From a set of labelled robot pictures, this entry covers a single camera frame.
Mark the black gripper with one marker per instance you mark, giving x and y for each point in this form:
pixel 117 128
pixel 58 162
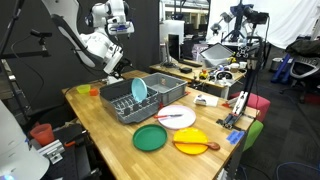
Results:
pixel 124 65

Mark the light blue plate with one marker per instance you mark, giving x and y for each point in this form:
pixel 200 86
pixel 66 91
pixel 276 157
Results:
pixel 139 90

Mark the green plate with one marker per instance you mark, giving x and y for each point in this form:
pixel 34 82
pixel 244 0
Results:
pixel 150 137

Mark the pale pink plate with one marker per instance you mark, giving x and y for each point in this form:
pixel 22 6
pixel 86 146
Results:
pixel 176 122

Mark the orange yellow plate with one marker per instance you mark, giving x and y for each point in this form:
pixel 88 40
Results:
pixel 190 135

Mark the yellow green small bowl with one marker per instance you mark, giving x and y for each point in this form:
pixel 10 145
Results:
pixel 83 89

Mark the grey plastic bin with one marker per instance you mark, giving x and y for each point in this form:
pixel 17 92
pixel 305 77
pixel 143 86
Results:
pixel 166 88

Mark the small red block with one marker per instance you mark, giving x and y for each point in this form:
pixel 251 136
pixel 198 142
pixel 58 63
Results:
pixel 161 106

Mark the black computer monitor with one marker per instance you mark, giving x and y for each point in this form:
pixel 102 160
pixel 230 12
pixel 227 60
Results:
pixel 174 46

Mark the black power brick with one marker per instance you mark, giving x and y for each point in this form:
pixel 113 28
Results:
pixel 186 70

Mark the black keyboard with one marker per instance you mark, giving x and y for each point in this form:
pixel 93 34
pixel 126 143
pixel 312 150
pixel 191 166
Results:
pixel 190 63

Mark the yellow toy duck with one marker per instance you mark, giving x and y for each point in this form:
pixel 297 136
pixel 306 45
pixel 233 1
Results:
pixel 203 74

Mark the white paper pack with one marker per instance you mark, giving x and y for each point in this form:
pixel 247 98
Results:
pixel 206 100

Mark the red plastic cup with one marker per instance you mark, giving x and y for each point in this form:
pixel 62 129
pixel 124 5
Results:
pixel 42 135

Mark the clear plastic storage bin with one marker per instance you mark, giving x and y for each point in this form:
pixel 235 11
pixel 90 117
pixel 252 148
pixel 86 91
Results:
pixel 216 55

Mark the aluminium extrusion piece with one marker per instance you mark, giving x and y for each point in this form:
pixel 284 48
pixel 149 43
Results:
pixel 51 151

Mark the white round toy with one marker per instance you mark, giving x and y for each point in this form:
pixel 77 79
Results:
pixel 223 75

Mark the wooden spoon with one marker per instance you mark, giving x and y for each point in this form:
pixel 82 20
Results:
pixel 196 144

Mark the white mug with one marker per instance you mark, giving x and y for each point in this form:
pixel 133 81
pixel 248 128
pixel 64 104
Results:
pixel 242 65

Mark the white rounded device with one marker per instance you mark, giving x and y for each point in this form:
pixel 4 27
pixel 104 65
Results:
pixel 16 150

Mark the blue tape strip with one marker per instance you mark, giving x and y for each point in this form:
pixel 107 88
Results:
pixel 235 137

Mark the pink cube stool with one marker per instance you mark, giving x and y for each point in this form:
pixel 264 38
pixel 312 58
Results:
pixel 258 101

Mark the green cube stool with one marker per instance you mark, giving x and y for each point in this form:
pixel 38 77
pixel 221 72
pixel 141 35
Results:
pixel 254 131

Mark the black office chair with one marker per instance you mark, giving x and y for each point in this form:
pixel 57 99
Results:
pixel 305 63

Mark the black camera on stand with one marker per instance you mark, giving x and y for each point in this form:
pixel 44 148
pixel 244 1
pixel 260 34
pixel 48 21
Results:
pixel 40 33

